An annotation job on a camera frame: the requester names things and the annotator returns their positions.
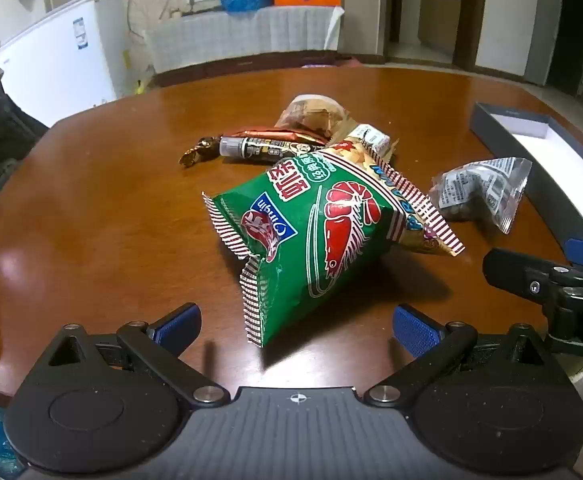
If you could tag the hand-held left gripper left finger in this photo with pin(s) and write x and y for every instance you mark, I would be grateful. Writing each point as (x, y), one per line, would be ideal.
(179, 327)

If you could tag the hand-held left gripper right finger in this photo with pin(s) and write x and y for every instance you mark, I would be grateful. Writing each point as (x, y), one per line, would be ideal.
(416, 332)

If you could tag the grey box white inside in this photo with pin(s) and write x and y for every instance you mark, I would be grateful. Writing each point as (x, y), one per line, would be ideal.
(561, 180)

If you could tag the clear grey printed snack packet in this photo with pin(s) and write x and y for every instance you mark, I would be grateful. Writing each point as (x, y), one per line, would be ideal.
(476, 190)

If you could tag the green shrimp chip bag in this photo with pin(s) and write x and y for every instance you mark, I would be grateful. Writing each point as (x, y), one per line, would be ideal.
(316, 245)

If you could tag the small clear candy packet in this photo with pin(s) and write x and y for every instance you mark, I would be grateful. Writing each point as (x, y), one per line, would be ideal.
(371, 138)

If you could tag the clear bread packet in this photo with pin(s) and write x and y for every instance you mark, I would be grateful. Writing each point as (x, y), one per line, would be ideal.
(316, 112)

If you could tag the dark backpack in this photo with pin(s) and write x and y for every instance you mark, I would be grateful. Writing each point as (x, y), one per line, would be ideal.
(6, 135)

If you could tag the wooden kitchen cabinet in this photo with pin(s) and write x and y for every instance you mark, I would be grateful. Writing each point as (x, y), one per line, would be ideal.
(439, 22)

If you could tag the white chest freezer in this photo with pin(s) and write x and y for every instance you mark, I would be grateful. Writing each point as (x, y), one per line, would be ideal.
(66, 60)

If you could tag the white lace cabinet cloth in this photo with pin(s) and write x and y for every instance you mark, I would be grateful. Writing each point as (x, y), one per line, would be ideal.
(241, 35)

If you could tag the white power strip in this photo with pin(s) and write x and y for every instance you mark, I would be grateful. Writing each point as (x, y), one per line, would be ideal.
(204, 0)

